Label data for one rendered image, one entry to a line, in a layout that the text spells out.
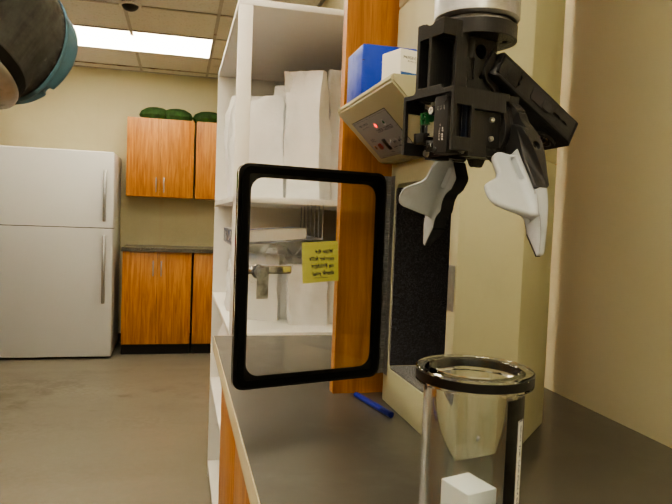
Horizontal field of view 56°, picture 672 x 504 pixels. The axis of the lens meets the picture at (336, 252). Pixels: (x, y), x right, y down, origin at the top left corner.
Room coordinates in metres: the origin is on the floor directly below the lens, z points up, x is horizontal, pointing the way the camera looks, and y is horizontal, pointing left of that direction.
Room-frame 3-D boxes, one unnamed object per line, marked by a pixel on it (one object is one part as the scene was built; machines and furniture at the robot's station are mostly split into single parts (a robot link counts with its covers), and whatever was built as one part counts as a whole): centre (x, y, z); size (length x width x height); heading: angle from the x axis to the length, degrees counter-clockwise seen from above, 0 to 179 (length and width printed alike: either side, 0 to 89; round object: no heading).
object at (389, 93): (1.08, -0.09, 1.46); 0.32 x 0.11 x 0.10; 14
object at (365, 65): (1.15, -0.07, 1.56); 0.10 x 0.10 x 0.09; 14
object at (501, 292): (1.12, -0.26, 1.33); 0.32 x 0.25 x 0.77; 14
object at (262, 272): (1.10, 0.13, 1.18); 0.02 x 0.02 x 0.06; 29
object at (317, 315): (1.16, 0.04, 1.19); 0.30 x 0.01 x 0.40; 119
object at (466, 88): (0.57, -0.11, 1.41); 0.09 x 0.08 x 0.12; 119
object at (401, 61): (1.03, -0.10, 1.54); 0.05 x 0.05 x 0.06; 32
